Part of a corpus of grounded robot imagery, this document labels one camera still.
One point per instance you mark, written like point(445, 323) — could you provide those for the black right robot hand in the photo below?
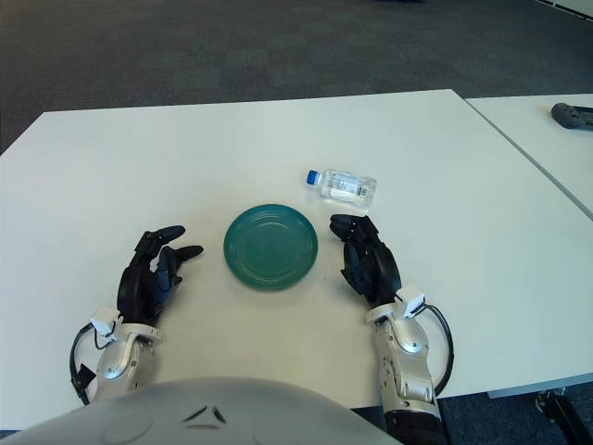
point(380, 269)

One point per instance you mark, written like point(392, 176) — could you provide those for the clear bottle with blue cap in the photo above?
point(347, 185)

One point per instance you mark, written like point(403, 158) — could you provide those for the grey robot torso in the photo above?
point(185, 417)

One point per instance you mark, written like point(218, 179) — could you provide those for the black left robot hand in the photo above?
point(139, 287)

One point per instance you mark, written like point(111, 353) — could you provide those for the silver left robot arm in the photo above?
point(116, 361)

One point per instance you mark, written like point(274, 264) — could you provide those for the green round plate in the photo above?
point(271, 248)

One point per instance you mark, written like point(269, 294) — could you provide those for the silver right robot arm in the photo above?
point(407, 352)

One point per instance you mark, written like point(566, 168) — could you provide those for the grey game controller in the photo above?
point(570, 116)

